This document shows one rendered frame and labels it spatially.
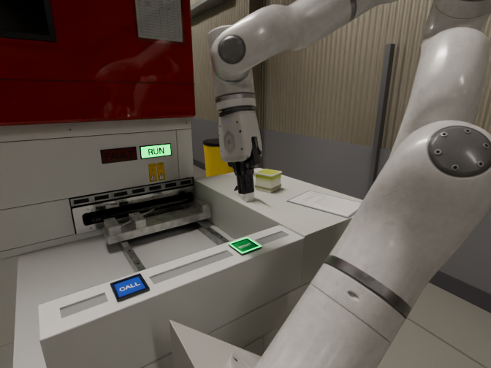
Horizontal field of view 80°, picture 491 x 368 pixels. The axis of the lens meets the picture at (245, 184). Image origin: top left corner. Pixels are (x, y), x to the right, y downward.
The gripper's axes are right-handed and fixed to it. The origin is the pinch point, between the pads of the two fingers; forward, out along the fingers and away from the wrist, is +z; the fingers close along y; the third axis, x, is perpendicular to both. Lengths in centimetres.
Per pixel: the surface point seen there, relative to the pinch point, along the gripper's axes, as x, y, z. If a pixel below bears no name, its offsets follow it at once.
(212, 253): -7.4, -5.6, 14.7
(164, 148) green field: 3, -57, -11
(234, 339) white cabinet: -6.3, -2.9, 35.0
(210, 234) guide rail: 8.0, -36.6, 20.0
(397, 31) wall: 184, -60, -75
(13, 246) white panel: -47, -62, 14
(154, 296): -23.0, 1.1, 16.4
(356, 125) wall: 185, -98, -15
